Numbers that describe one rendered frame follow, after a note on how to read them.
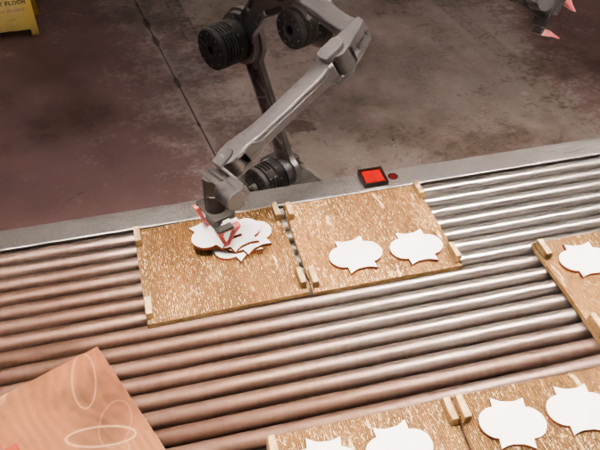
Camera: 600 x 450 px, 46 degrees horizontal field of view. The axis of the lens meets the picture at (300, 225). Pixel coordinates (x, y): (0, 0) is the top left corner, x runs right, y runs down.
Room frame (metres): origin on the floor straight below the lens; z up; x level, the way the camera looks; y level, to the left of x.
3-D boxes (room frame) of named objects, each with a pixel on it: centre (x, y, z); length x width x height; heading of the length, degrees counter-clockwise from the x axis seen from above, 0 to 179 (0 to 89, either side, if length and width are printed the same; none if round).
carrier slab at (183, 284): (1.33, 0.22, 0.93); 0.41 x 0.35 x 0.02; 105
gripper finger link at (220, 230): (1.36, 0.20, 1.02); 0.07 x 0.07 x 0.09; 35
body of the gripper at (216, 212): (1.39, 0.22, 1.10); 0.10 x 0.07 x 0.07; 35
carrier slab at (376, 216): (1.44, -0.19, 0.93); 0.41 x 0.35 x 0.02; 104
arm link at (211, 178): (1.38, 0.21, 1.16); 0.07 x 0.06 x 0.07; 42
